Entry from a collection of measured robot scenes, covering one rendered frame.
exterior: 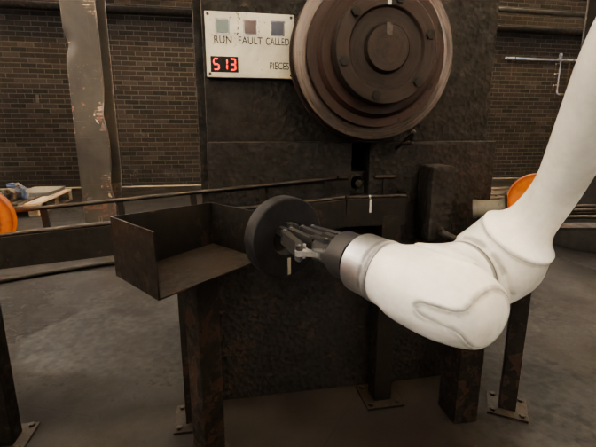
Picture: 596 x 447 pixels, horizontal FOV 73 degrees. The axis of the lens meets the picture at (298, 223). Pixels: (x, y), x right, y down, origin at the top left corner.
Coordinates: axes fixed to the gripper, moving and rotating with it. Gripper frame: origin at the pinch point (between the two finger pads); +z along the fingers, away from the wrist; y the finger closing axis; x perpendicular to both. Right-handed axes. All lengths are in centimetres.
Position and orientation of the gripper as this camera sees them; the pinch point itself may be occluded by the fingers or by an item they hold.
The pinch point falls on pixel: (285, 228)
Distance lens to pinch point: 76.4
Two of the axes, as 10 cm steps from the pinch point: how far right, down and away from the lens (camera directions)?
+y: 8.2, -1.2, 5.6
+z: -5.7, -2.3, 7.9
